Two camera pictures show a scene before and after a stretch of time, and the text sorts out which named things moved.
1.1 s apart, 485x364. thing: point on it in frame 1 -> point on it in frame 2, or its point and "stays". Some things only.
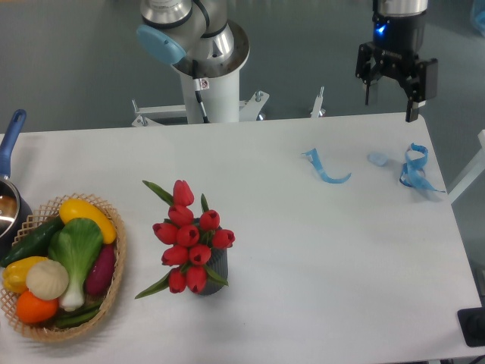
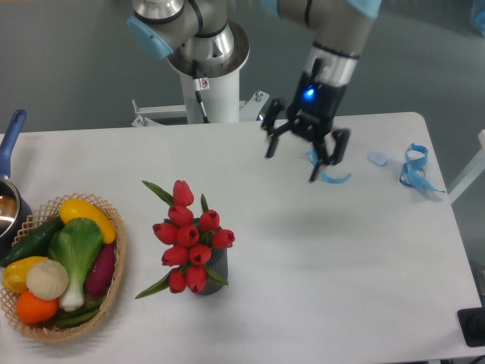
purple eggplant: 101,272 stays
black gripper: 397,43 -> 311,116
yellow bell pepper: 14,274 stays
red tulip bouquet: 189,241 stays
